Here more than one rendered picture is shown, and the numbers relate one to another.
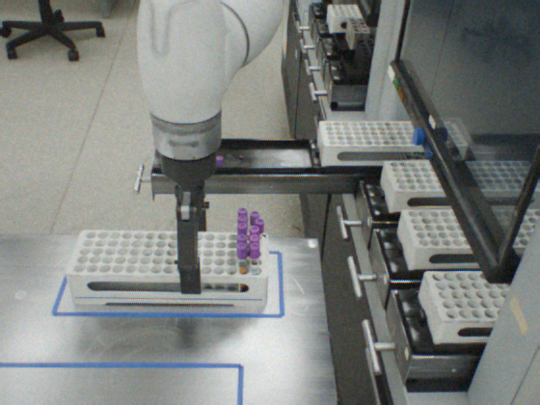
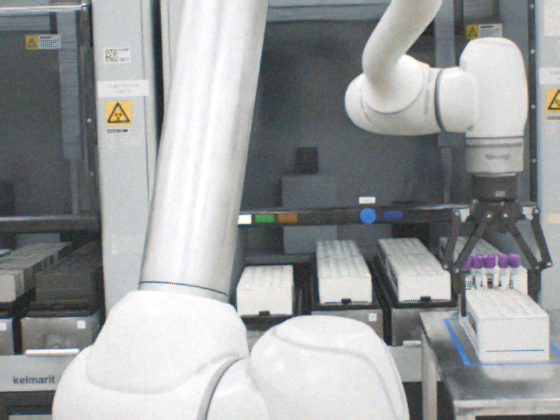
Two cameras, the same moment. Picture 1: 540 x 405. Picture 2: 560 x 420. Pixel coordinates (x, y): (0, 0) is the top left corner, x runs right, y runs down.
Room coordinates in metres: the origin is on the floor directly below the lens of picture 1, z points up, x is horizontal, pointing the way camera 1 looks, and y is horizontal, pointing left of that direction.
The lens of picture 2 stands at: (0.82, 1.83, 1.18)
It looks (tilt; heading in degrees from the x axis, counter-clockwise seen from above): 5 degrees down; 276
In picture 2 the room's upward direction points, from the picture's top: 2 degrees counter-clockwise
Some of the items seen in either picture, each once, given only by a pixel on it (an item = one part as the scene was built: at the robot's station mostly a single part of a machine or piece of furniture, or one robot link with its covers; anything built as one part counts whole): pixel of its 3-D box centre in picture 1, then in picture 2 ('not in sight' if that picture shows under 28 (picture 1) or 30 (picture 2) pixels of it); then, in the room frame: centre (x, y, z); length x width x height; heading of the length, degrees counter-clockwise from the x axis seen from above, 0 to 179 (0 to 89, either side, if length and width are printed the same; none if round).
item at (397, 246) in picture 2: not in sight; (403, 258); (0.80, -0.69, 0.83); 0.30 x 0.10 x 0.06; 95
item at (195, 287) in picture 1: (190, 276); (530, 292); (0.61, 0.11, 0.89); 0.03 x 0.01 x 0.07; 92
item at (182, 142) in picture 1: (186, 127); (494, 156); (0.66, 0.11, 1.10); 0.09 x 0.09 x 0.06
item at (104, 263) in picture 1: (173, 267); (500, 319); (0.66, 0.15, 0.85); 0.30 x 0.10 x 0.06; 92
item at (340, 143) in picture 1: (389, 146); (267, 292); (1.07, -0.25, 0.83); 0.30 x 0.10 x 0.06; 95
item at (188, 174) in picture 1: (189, 174); (495, 203); (0.66, 0.11, 1.03); 0.08 x 0.07 x 0.09; 2
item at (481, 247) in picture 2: not in sight; (467, 257); (0.65, -0.71, 0.83); 0.30 x 0.10 x 0.06; 95
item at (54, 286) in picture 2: (363, 58); (64, 288); (1.47, -0.23, 0.85); 0.12 x 0.02 x 0.06; 5
